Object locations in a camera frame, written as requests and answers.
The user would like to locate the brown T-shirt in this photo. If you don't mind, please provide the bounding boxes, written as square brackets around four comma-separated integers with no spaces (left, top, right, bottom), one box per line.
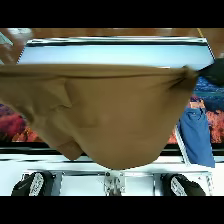
[0,63,200,170]

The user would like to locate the blue garment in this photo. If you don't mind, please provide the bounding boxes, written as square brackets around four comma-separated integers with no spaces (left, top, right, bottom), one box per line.
[177,107,216,169]

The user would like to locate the silver frame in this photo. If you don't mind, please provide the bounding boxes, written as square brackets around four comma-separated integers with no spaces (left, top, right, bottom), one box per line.
[0,125,224,197]

